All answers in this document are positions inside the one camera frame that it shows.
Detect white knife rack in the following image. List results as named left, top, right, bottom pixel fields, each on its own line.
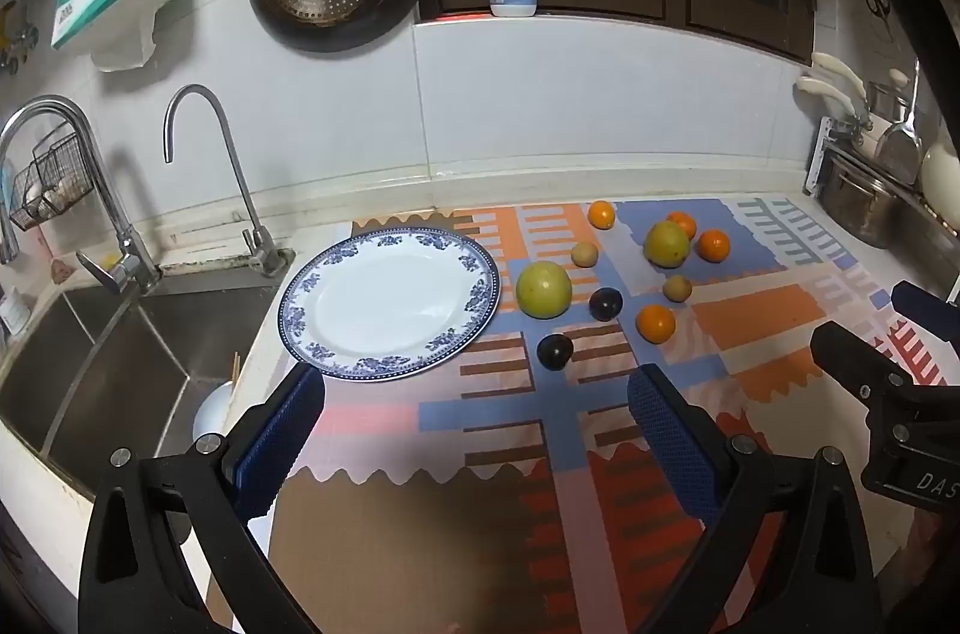
left=802, top=116, right=856, bottom=198

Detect white bowl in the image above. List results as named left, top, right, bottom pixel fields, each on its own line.
left=192, top=381, right=236, bottom=444

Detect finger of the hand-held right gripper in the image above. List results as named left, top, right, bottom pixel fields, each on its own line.
left=810, top=320, right=935, bottom=429
left=891, top=281, right=960, bottom=342

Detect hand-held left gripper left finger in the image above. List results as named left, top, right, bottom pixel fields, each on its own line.
left=79, top=364, right=327, bottom=634

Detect dark purple plum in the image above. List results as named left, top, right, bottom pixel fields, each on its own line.
left=588, top=287, right=624, bottom=324
left=536, top=334, right=575, bottom=371

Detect stainless steel sink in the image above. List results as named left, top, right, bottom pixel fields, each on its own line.
left=0, top=277, right=293, bottom=504

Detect large chrome faucet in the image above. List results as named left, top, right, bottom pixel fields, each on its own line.
left=0, top=95, right=164, bottom=297

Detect colourful patterned mat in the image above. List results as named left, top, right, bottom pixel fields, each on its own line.
left=266, top=197, right=960, bottom=634

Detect black scissors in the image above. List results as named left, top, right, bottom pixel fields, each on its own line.
left=865, top=0, right=899, bottom=44

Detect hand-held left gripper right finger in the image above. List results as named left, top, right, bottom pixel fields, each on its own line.
left=626, top=364, right=878, bottom=634

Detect black wire basket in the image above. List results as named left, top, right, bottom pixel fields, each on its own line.
left=9, top=130, right=96, bottom=231

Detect stainless steel pot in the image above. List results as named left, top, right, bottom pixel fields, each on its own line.
left=816, top=149, right=920, bottom=250

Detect steel spatula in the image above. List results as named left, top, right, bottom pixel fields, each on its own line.
left=876, top=59, right=925, bottom=186

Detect yellow-green citrus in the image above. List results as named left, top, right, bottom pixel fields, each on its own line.
left=643, top=220, right=692, bottom=269
left=515, top=261, right=573, bottom=320

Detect white handled knife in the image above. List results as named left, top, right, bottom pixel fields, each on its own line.
left=812, top=52, right=871, bottom=95
left=795, top=74, right=872, bottom=126

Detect blue and white plate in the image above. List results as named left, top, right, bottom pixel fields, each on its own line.
left=279, top=229, right=501, bottom=382

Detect thin gooseneck faucet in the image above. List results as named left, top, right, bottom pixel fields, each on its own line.
left=163, top=83, right=290, bottom=279

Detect white ceramic jug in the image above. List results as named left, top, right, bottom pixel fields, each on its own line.
left=920, top=142, right=960, bottom=209

